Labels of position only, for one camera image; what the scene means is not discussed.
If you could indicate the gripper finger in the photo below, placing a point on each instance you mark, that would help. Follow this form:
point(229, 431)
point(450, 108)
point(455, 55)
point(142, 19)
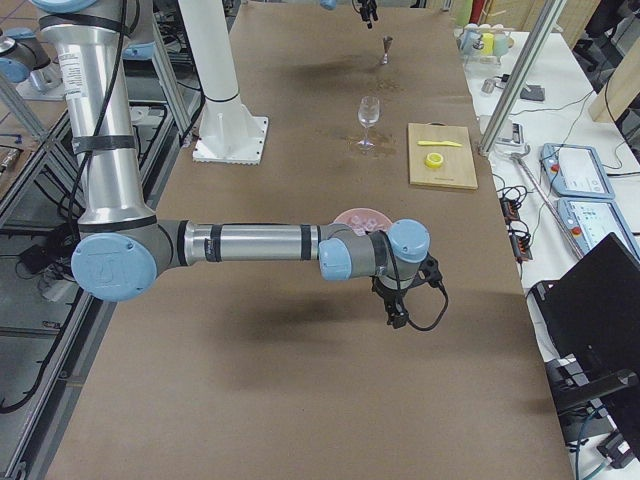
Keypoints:
point(398, 319)

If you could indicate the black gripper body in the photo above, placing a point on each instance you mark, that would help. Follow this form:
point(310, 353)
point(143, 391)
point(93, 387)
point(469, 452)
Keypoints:
point(368, 7)
point(388, 295)

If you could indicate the steel jigger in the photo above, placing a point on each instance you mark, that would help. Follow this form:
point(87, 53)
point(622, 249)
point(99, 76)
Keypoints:
point(387, 42)

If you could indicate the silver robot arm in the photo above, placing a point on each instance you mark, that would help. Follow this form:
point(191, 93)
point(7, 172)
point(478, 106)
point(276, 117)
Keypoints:
point(332, 4)
point(123, 247)

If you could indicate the pile of clear ice cubes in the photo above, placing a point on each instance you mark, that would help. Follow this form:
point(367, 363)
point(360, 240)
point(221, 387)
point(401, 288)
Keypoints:
point(363, 225)

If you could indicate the clear wine glass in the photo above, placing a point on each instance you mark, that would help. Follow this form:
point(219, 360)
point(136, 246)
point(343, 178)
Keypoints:
point(368, 116)

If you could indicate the pink bowl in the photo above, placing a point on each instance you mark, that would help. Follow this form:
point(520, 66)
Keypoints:
point(343, 217)

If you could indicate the yellow plastic knife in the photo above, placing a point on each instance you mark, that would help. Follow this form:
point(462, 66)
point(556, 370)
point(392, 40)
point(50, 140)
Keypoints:
point(442, 143)

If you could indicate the yellow lemon slice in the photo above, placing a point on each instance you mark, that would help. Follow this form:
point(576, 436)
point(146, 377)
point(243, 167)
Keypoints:
point(434, 160)

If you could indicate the bamboo cutting board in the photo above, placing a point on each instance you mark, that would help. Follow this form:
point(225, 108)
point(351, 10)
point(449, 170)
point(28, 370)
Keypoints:
point(458, 170)

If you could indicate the black laptop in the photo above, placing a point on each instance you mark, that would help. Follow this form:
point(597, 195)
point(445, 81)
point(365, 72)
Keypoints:
point(592, 312)

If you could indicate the blue teach pendant lower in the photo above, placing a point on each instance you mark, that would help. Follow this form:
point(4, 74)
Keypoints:
point(589, 220)

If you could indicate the blue teach pendant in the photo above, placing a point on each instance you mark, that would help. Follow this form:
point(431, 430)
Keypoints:
point(575, 171)
point(589, 220)

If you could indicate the blue teach pendant upper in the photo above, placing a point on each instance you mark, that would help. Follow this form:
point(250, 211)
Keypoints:
point(575, 171)

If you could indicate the aluminium frame post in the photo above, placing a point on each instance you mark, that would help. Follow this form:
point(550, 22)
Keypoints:
point(536, 39)

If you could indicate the white camera stand base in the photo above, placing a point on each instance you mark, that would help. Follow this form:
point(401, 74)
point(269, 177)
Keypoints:
point(228, 132)

